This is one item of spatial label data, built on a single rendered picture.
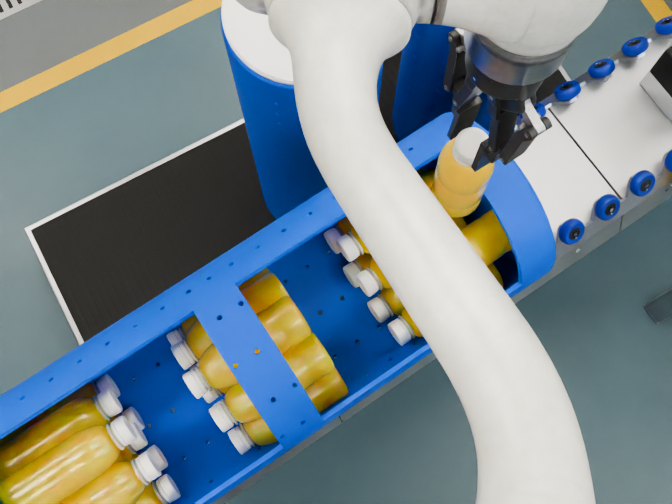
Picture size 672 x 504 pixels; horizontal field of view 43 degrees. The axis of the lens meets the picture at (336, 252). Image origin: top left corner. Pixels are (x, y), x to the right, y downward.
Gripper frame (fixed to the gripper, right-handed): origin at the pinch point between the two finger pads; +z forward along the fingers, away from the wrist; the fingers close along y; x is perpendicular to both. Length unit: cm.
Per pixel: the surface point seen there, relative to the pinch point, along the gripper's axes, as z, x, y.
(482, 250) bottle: 31.9, -2.5, -6.8
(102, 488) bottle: 32, 59, -5
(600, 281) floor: 144, -59, -18
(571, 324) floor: 144, -44, -23
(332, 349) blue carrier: 48, 22, -5
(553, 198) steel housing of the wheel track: 52, -24, -4
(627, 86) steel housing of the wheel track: 52, -48, 6
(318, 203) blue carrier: 26.3, 14.0, 10.6
